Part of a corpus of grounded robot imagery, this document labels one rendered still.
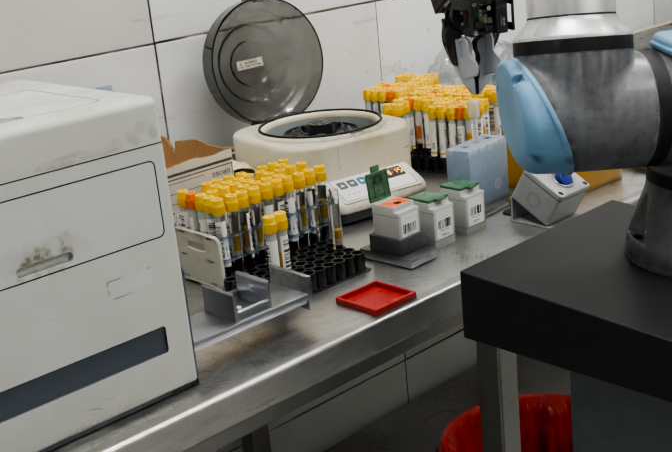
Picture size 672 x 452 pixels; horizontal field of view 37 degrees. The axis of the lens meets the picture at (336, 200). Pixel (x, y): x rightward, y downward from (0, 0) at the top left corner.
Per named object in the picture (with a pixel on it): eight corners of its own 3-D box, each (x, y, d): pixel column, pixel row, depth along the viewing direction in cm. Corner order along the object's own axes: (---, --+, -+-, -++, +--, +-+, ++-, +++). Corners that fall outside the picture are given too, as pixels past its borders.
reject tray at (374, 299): (376, 316, 116) (375, 310, 116) (335, 303, 121) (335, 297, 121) (416, 297, 120) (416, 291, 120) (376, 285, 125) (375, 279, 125)
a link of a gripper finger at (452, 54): (448, 67, 151) (444, 8, 148) (443, 66, 152) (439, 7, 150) (476, 62, 153) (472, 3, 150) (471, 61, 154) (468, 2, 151)
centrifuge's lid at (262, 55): (201, -2, 163) (180, 3, 170) (230, 151, 167) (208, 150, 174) (313, -18, 174) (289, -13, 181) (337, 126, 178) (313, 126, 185)
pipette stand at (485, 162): (481, 220, 146) (477, 153, 143) (441, 214, 150) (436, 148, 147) (518, 201, 153) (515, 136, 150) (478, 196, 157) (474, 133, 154)
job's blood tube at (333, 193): (340, 265, 132) (332, 191, 129) (333, 263, 133) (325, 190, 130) (347, 262, 133) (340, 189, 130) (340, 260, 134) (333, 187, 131)
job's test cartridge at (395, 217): (401, 255, 131) (397, 208, 129) (374, 249, 134) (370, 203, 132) (421, 246, 133) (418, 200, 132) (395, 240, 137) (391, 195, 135)
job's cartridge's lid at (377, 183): (365, 169, 131) (362, 169, 132) (372, 204, 132) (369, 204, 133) (386, 162, 134) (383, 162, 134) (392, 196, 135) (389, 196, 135)
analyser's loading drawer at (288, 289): (162, 376, 102) (154, 328, 100) (127, 359, 107) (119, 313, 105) (314, 308, 115) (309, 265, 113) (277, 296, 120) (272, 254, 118)
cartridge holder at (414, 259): (411, 270, 129) (409, 243, 128) (360, 258, 135) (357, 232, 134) (438, 257, 133) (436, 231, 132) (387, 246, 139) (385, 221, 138)
